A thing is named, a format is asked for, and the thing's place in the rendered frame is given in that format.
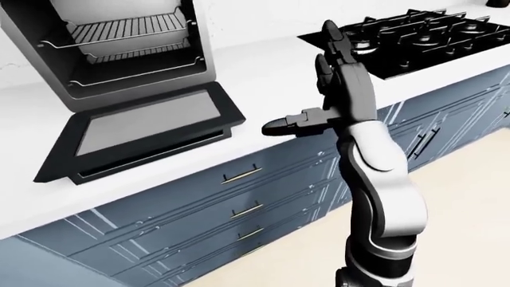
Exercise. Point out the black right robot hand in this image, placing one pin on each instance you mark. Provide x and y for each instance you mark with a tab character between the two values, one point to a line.
356	89

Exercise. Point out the black toaster oven glass door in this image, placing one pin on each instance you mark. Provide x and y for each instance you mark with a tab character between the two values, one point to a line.
147	125

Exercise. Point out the silver toaster oven body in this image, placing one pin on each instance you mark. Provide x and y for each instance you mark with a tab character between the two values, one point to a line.
30	53

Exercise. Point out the round black stove burner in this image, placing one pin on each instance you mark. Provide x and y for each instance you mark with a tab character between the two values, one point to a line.
425	39
472	29
362	45

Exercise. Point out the black gas cooktop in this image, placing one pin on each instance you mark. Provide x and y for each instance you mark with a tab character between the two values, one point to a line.
430	56

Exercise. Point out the small dark countertop object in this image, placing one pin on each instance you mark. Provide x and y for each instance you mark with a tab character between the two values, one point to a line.
493	2

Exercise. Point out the blue-grey kitchen cabinet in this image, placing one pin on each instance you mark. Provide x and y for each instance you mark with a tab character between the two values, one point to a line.
207	227

